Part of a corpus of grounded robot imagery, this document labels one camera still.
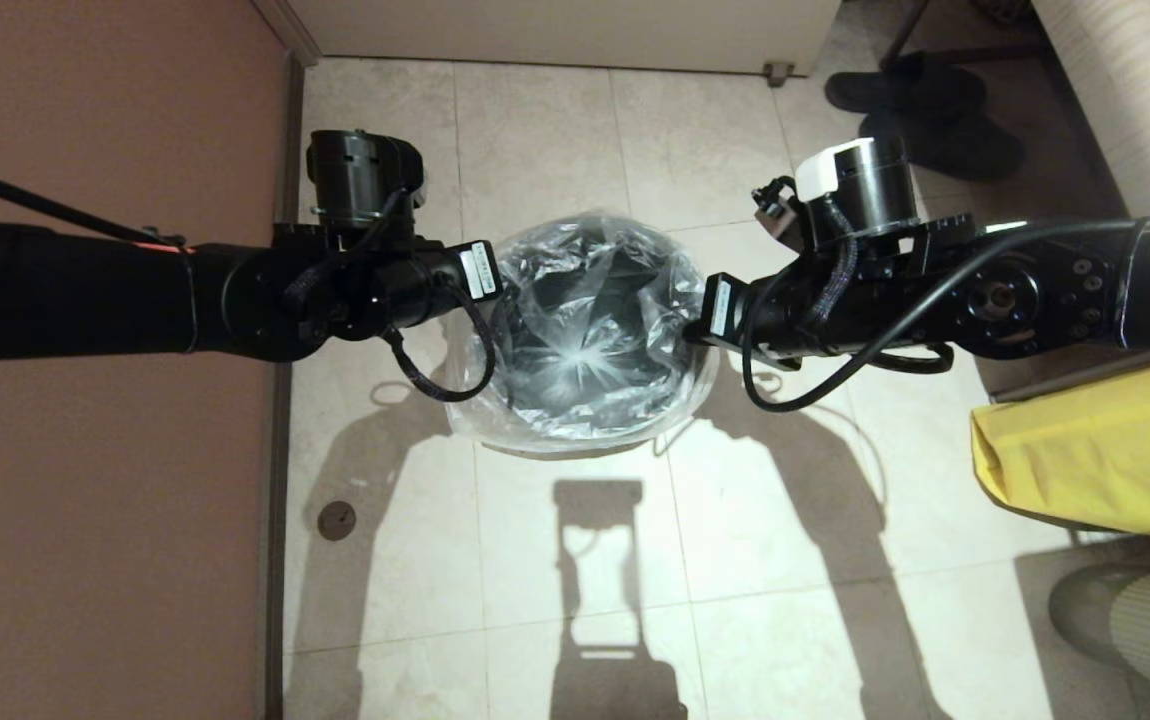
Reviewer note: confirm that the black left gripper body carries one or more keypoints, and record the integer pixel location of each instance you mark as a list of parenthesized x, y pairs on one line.
[(435, 285)]

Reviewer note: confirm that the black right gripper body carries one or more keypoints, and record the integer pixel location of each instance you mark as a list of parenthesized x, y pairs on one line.
[(765, 315)]

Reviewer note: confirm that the clear plastic trash bag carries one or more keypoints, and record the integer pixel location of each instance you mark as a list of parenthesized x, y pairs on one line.
[(585, 330)]

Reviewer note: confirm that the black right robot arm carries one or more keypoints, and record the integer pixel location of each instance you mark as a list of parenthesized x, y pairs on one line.
[(1035, 290)]

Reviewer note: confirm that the grey round trash bin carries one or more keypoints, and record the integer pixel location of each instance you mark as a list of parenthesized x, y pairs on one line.
[(585, 340)]

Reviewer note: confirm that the yellow cloth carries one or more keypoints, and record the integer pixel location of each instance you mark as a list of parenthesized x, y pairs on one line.
[(1105, 460)]

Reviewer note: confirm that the metal door stop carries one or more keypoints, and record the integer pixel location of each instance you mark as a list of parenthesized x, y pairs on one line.
[(778, 73)]

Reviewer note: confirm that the round metal floor drain cover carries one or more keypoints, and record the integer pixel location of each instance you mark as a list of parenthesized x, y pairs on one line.
[(337, 520)]

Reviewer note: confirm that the black slipper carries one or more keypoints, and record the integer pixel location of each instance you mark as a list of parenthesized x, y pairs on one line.
[(965, 150), (895, 88)]

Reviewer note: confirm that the white door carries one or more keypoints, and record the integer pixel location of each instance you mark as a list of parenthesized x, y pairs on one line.
[(555, 35)]

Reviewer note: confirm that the thin dark metal leg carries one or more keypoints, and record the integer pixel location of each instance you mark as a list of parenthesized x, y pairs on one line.
[(907, 30)]

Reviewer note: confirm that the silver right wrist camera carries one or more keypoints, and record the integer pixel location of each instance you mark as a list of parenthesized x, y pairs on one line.
[(780, 215)]

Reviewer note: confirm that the white door frame trim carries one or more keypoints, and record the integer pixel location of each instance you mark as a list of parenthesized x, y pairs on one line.
[(287, 28)]

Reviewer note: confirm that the dark metal frame bar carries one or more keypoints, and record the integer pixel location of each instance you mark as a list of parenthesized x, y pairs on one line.
[(1085, 375)]

